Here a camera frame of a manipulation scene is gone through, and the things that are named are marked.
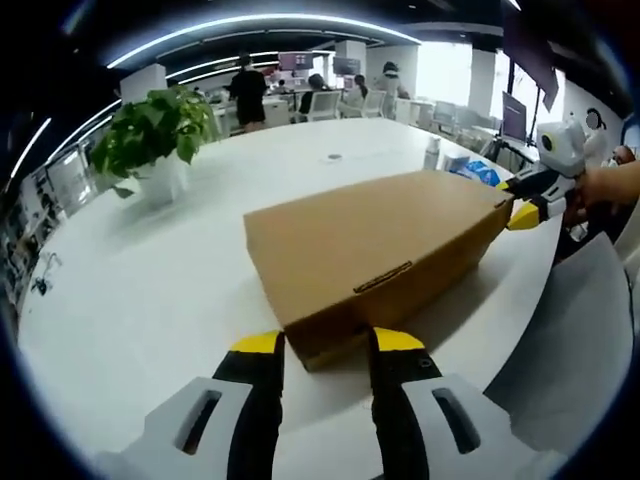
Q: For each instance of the large dark wall screen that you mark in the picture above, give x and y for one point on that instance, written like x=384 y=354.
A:
x=530 y=60

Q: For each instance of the grey office chair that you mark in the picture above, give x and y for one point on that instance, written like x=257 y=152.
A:
x=575 y=340

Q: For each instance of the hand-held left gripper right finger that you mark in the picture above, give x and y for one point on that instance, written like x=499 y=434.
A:
x=400 y=400

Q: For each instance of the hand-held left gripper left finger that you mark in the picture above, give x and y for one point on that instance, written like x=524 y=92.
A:
x=255 y=400

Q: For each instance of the white office chair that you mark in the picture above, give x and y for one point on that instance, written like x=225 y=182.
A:
x=375 y=102
x=445 y=115
x=322 y=105

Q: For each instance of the long curved ceiling light strip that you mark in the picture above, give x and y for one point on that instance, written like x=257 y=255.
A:
x=280 y=18

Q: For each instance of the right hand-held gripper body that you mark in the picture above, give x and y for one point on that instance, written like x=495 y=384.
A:
x=560 y=145

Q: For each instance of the person's right hand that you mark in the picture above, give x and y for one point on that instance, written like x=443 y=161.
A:
x=592 y=195

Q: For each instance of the small white carton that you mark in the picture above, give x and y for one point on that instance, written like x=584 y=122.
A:
x=456 y=162

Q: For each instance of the straight ceiling light strip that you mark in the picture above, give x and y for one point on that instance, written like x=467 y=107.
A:
x=32 y=147

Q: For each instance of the white spray bottle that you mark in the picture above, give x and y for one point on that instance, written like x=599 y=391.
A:
x=432 y=150

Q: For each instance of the blue plastic tissue pack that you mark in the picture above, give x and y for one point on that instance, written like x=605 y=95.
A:
x=482 y=174

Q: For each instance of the purple screen on stand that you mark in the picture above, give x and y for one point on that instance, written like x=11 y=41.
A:
x=515 y=117

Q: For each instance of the brown cardboard shoe box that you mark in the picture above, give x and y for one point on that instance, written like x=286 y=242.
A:
x=360 y=240

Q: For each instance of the desk monitor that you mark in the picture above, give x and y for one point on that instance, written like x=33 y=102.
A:
x=295 y=61
x=346 y=65

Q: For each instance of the short curved ceiling light strip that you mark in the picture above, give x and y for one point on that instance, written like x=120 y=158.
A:
x=240 y=59

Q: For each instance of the green potted plant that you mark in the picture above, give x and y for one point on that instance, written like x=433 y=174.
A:
x=150 y=130

